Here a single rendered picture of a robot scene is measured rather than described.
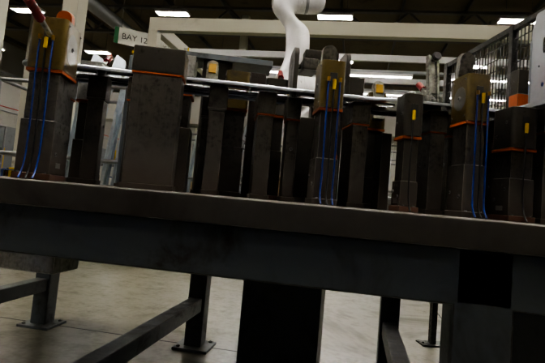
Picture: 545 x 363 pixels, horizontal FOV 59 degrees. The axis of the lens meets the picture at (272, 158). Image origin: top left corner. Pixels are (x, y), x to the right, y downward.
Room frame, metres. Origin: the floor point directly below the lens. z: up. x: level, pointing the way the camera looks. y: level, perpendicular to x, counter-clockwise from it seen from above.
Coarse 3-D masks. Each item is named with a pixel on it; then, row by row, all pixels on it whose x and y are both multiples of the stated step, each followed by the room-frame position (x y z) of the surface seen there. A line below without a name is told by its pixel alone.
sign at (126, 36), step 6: (174, 0) 11.95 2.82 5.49; (114, 30) 11.38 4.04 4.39; (120, 30) 11.43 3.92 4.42; (126, 30) 11.48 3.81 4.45; (132, 30) 11.54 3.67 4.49; (114, 36) 11.38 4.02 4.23; (120, 36) 11.43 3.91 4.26; (126, 36) 11.49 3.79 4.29; (132, 36) 11.55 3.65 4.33; (138, 36) 11.61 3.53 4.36; (144, 36) 11.67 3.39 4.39; (114, 42) 11.39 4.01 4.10; (120, 42) 11.44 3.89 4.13; (126, 42) 11.50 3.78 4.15; (132, 42) 11.56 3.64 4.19; (138, 42) 11.61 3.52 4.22; (144, 42) 11.68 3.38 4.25; (162, 42) 11.86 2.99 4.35; (168, 48) 11.93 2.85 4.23
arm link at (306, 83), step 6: (300, 78) 1.95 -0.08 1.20; (306, 78) 1.95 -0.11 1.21; (312, 78) 1.96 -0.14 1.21; (300, 84) 1.93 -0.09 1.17; (306, 84) 1.94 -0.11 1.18; (312, 84) 1.94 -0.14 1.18; (306, 96) 1.95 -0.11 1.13; (306, 108) 1.96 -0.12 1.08; (306, 114) 1.94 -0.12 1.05; (282, 126) 1.99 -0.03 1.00; (282, 132) 1.99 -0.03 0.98
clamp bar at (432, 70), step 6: (432, 54) 1.52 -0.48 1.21; (438, 54) 1.52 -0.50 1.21; (426, 60) 1.56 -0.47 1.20; (432, 60) 1.54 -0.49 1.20; (438, 60) 1.52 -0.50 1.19; (426, 66) 1.56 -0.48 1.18; (432, 66) 1.55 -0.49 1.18; (438, 66) 1.54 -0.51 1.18; (426, 72) 1.55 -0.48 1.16; (432, 72) 1.54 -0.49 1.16; (438, 72) 1.54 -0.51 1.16; (426, 78) 1.55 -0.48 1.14; (432, 78) 1.54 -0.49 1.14; (438, 78) 1.53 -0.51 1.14; (426, 84) 1.55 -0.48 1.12; (432, 84) 1.54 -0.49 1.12; (438, 84) 1.53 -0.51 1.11; (426, 90) 1.54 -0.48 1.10; (432, 90) 1.54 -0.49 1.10; (438, 90) 1.53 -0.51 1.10; (438, 96) 1.52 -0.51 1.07
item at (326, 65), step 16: (320, 64) 1.14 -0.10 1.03; (336, 64) 1.13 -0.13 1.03; (320, 80) 1.14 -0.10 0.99; (336, 80) 1.13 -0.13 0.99; (320, 96) 1.13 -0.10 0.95; (336, 96) 1.13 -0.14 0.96; (320, 112) 1.14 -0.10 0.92; (336, 112) 1.14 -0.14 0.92; (320, 128) 1.14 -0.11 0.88; (336, 128) 1.13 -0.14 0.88; (320, 144) 1.14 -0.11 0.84; (336, 144) 1.13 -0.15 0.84; (320, 160) 1.14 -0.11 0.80; (336, 160) 1.14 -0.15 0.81; (320, 176) 1.13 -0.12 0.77; (336, 176) 1.14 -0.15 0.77; (320, 192) 1.12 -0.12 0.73
